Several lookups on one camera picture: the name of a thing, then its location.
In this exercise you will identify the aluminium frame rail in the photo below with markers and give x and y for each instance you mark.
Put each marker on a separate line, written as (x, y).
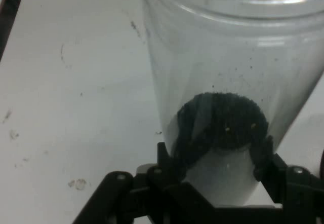
(10, 11)

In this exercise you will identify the black granules heap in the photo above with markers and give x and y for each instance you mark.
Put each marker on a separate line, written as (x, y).
(222, 120)

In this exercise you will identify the clear plastic screw-top jar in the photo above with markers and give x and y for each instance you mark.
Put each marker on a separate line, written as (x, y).
(227, 56)

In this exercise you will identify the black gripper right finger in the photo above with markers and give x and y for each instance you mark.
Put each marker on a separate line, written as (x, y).
(298, 196)

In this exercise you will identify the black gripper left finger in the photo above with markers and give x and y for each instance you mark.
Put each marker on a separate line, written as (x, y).
(116, 201)

